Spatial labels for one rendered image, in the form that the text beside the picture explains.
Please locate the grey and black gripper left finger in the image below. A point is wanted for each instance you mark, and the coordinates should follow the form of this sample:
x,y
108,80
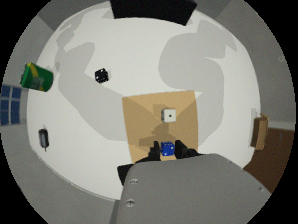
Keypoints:
x,y
152,156

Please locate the black die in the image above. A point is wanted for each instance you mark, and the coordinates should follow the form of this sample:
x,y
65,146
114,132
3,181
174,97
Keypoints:
x,y
101,76

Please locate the open brown cardboard box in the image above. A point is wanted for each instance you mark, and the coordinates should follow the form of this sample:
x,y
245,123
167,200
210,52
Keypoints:
x,y
259,131

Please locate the white die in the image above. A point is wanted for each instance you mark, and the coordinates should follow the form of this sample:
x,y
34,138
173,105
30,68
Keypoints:
x,y
168,115

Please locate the blue die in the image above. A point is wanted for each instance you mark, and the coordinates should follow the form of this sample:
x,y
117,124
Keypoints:
x,y
167,148

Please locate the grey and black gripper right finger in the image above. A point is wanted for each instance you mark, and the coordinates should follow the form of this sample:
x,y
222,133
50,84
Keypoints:
x,y
181,151

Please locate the green soda can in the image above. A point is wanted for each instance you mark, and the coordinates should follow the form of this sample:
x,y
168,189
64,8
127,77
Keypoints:
x,y
36,78

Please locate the tan square mat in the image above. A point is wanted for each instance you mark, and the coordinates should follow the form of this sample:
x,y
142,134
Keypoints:
x,y
142,116

